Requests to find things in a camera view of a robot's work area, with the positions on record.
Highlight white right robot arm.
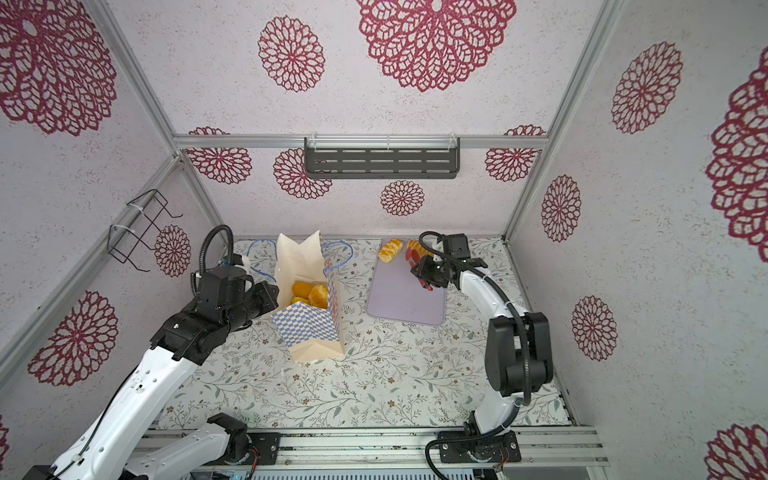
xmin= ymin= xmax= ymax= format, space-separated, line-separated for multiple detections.
xmin=411 ymin=231 xmax=554 ymax=479

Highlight lilac plastic tray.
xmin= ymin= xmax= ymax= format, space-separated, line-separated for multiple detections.
xmin=367 ymin=240 xmax=446 ymax=326

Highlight red kitchen tongs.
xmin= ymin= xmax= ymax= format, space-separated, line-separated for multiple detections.
xmin=406 ymin=258 xmax=433 ymax=291

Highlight black wire wall rack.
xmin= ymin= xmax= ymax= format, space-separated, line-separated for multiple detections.
xmin=106 ymin=188 xmax=182 ymax=273

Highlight striped bread roll left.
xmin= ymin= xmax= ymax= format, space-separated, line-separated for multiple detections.
xmin=378 ymin=238 xmax=404 ymax=264

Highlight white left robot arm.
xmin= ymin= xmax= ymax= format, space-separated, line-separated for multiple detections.
xmin=25 ymin=224 xmax=279 ymax=479

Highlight checkered paper bakery bag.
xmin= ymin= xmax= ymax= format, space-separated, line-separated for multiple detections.
xmin=244 ymin=232 xmax=354 ymax=363

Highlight grey wall shelf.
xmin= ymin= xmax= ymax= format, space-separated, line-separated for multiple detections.
xmin=303 ymin=137 xmax=461 ymax=180

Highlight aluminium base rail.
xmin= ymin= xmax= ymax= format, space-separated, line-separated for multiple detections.
xmin=131 ymin=425 xmax=613 ymax=480

